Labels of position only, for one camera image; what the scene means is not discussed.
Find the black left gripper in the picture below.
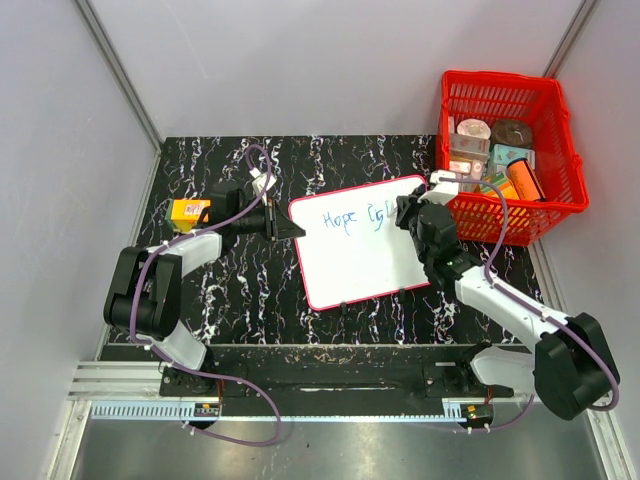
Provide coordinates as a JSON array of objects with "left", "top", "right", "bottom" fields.
[{"left": 232, "top": 198, "right": 305, "bottom": 243}]

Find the pink framed whiteboard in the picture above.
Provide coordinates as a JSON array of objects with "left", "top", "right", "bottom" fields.
[{"left": 289, "top": 175, "right": 429, "bottom": 311}]

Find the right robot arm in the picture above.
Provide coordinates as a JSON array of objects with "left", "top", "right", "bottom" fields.
[{"left": 395, "top": 174, "right": 620, "bottom": 420}]

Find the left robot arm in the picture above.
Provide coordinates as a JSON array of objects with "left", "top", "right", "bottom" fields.
[{"left": 103, "top": 183, "right": 306, "bottom": 396}]

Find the pink snack box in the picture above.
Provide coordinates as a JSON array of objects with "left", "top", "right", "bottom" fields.
[{"left": 449, "top": 133, "right": 490, "bottom": 161}]

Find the orange sponge pack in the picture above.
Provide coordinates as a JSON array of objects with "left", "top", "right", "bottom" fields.
[{"left": 165, "top": 199, "right": 211, "bottom": 234}]

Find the pink round roll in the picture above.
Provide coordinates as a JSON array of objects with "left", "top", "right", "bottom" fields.
[{"left": 456, "top": 118, "right": 491, "bottom": 140}]

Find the teal small box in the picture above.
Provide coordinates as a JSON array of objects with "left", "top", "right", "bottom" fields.
[{"left": 489, "top": 144, "right": 536, "bottom": 168}]

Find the orange cylinder can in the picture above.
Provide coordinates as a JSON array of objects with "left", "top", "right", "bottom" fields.
[{"left": 506, "top": 158, "right": 546, "bottom": 202}]

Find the brown round tin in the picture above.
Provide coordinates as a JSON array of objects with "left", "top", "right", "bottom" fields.
[{"left": 491, "top": 119, "right": 533, "bottom": 149}]

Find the red plastic basket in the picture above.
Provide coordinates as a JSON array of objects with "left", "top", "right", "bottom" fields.
[{"left": 436, "top": 70, "right": 589, "bottom": 246}]

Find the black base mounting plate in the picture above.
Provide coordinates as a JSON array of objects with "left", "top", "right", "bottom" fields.
[{"left": 159, "top": 344, "right": 514, "bottom": 417}]

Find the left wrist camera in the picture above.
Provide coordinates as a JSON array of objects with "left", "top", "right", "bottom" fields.
[{"left": 250, "top": 168, "right": 276, "bottom": 198}]

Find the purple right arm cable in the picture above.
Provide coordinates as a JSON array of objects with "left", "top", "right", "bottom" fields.
[{"left": 447, "top": 177, "right": 622, "bottom": 434}]

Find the white cable duct rail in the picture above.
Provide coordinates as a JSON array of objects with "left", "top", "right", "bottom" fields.
[{"left": 90, "top": 398, "right": 480, "bottom": 425}]

